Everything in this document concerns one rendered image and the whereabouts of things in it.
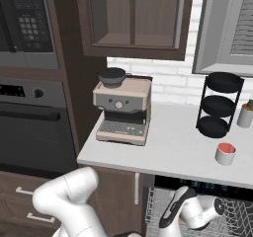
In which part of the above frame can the brown base cupboard door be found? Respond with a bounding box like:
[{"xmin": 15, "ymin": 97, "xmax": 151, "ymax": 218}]
[{"xmin": 86, "ymin": 166, "xmax": 145, "ymax": 237}]

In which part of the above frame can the black dishwasher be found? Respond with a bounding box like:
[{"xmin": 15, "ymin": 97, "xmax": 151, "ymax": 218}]
[{"xmin": 142, "ymin": 174, "xmax": 253, "ymax": 237}]

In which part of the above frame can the white cup with red inside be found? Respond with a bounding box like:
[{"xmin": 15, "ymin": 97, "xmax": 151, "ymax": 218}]
[{"xmin": 214, "ymin": 141, "xmax": 237, "ymax": 167}]

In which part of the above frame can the beige espresso coffee machine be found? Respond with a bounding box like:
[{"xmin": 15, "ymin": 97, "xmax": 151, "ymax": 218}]
[{"xmin": 92, "ymin": 66, "xmax": 153, "ymax": 147}]

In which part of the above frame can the black oven knob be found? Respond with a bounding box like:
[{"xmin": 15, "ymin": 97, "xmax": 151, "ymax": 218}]
[{"xmin": 34, "ymin": 88, "xmax": 45, "ymax": 100}]

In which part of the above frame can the black built-in oven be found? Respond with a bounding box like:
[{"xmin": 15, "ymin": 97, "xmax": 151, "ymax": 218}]
[{"xmin": 0, "ymin": 76, "xmax": 79, "ymax": 180}]

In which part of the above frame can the white pot with tools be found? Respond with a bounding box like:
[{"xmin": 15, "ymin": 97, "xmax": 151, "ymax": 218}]
[{"xmin": 235, "ymin": 99, "xmax": 253, "ymax": 129}]

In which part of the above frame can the grey window with blinds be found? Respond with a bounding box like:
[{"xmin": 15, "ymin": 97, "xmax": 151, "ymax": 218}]
[{"xmin": 192, "ymin": 0, "xmax": 253, "ymax": 78}]

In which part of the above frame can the black and silver microwave oven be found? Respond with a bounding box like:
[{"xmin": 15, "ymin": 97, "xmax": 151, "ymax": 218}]
[{"xmin": 0, "ymin": 0, "xmax": 60, "ymax": 70}]

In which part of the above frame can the brown wooden drawer front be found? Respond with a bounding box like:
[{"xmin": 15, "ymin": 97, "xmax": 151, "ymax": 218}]
[
  {"xmin": 0, "ymin": 195, "xmax": 63, "ymax": 231},
  {"xmin": 0, "ymin": 171, "xmax": 51, "ymax": 199}
]

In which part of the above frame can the silver base cupboard handle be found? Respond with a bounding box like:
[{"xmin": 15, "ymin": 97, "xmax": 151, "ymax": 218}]
[{"xmin": 133, "ymin": 172, "xmax": 140, "ymax": 206}]

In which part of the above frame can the black three-tier wire stand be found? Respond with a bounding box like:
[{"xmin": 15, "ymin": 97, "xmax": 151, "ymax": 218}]
[{"xmin": 195, "ymin": 71, "xmax": 246, "ymax": 139}]

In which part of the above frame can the brown wall cupboard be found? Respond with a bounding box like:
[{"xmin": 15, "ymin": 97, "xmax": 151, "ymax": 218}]
[{"xmin": 75, "ymin": 0, "xmax": 196, "ymax": 62}]

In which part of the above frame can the grey wire dishwasher rack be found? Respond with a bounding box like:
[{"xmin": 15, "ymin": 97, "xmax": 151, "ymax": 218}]
[{"xmin": 144, "ymin": 186, "xmax": 253, "ymax": 237}]

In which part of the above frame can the black oven door handle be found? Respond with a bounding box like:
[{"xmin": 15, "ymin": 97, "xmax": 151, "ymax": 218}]
[{"xmin": 0, "ymin": 110, "xmax": 61, "ymax": 123}]

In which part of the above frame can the silver wall cupboard handle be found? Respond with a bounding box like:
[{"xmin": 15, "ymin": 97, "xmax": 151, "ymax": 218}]
[{"xmin": 174, "ymin": 0, "xmax": 187, "ymax": 49}]

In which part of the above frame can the silver drawer handle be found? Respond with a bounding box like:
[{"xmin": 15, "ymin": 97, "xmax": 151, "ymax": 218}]
[
  {"xmin": 15, "ymin": 186, "xmax": 36, "ymax": 197},
  {"xmin": 26, "ymin": 211, "xmax": 56, "ymax": 224}
]

